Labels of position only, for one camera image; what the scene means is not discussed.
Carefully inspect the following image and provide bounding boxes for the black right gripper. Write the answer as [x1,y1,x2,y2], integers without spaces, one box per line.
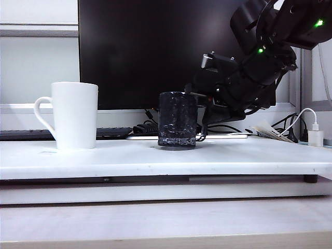
[184,56,276,125]

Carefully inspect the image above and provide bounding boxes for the black textured cup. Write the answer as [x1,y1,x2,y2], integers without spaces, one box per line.
[157,91,207,151]

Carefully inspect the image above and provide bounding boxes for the folded paper booklet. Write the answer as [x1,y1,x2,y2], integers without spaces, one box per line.
[248,119,297,143]

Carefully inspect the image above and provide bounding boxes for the white raised platform board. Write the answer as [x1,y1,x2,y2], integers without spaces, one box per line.
[0,137,332,181]

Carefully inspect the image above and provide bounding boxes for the black power adapter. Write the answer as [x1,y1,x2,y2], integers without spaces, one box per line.
[133,123,159,135]

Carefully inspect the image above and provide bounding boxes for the black computer monitor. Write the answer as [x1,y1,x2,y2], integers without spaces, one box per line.
[77,0,276,140]

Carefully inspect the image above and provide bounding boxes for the white usb charger block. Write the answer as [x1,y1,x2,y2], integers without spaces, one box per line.
[308,130,325,148]

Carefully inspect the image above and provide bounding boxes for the white ceramic mug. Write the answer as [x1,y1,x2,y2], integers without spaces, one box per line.
[34,81,100,150]

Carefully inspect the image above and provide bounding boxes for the black keyboard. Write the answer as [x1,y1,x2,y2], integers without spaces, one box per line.
[0,127,133,142]

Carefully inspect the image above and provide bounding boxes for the black cable on desk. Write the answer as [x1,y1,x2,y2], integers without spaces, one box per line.
[206,123,250,136]

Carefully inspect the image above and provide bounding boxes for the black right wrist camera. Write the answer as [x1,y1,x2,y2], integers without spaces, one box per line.
[200,51,238,75]

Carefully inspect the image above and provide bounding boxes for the black monitor cable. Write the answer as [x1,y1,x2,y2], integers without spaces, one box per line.
[144,108,159,126]

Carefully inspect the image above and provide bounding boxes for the black cable bundle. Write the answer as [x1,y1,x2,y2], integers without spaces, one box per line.
[270,112,309,144]

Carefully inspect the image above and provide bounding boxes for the grey partition frame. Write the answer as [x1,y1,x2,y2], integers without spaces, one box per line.
[275,44,332,146]

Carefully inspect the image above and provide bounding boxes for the white usb charger cable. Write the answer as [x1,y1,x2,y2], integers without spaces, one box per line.
[281,107,320,136]

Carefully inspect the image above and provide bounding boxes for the white hanging cable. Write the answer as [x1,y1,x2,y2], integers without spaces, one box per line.
[318,43,332,103]

